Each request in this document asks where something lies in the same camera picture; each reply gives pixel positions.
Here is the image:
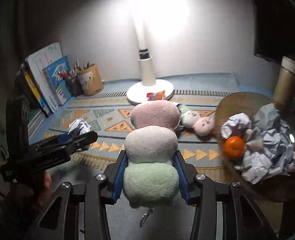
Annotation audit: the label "pink white green dango plush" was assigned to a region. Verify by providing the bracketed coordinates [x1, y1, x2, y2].
[123, 100, 180, 209]

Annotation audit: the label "three face dango plush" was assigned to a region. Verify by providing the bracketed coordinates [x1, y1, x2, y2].
[177, 104, 215, 137]

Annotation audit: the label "orange tangerine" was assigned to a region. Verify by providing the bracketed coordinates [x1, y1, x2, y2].
[224, 136, 245, 160]

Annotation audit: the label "large grid paper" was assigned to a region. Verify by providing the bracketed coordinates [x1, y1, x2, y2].
[233, 150, 285, 185]

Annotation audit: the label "paper ball front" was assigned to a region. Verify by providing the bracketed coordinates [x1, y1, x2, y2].
[220, 113, 252, 139]

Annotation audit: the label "red snack bag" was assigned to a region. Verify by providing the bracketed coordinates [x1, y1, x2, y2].
[146, 90, 166, 101]

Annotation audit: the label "person left hand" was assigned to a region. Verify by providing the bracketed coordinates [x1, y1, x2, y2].
[38, 171, 52, 207]

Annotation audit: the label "black mesh pen cup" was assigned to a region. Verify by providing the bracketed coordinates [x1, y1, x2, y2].
[66, 76, 83, 96]

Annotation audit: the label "blue cover workbook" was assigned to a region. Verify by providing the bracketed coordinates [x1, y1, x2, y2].
[43, 56, 71, 106]

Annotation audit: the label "patterned blue woven mat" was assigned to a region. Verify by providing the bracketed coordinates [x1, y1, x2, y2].
[27, 73, 243, 240]

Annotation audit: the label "brown cardboard pen cylinder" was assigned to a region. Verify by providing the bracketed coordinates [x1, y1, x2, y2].
[77, 64, 103, 96]

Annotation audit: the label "white paper booklets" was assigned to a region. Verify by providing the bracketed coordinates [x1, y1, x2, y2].
[25, 42, 62, 113]

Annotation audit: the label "white desk lamp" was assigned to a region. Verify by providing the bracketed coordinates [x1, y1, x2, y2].
[126, 0, 174, 105]

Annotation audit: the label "brown wicker basket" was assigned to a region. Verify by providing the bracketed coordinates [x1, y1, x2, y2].
[215, 92, 295, 202]

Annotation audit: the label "gold thermos bottle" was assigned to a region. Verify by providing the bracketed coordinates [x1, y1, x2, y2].
[272, 56, 295, 111]

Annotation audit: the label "black monitor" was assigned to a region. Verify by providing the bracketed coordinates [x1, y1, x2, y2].
[252, 0, 295, 63]

